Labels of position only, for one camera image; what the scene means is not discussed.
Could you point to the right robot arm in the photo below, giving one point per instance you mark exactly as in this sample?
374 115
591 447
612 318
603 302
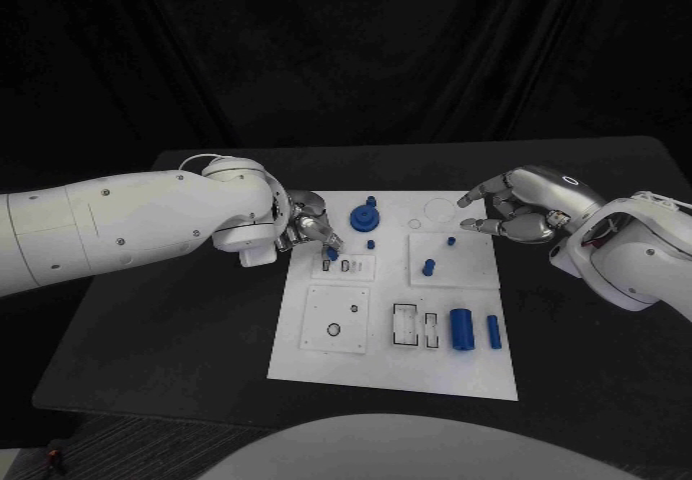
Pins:
627 255

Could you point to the blue gear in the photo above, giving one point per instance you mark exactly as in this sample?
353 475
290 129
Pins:
364 218

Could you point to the blue plug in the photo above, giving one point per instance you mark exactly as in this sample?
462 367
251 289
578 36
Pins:
332 255

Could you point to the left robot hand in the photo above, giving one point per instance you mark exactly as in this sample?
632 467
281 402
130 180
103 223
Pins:
313 225

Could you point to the white task board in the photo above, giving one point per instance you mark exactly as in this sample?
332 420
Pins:
390 360

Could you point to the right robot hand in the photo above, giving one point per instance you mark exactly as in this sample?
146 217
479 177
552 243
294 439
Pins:
535 198

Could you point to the thick blue cylinder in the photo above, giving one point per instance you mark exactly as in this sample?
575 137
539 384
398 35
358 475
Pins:
462 329

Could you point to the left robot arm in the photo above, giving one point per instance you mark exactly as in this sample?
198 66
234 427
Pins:
134 217

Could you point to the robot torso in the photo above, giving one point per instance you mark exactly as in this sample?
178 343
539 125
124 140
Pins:
421 448

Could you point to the thin blue cylinder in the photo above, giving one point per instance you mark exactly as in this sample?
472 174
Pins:
493 332

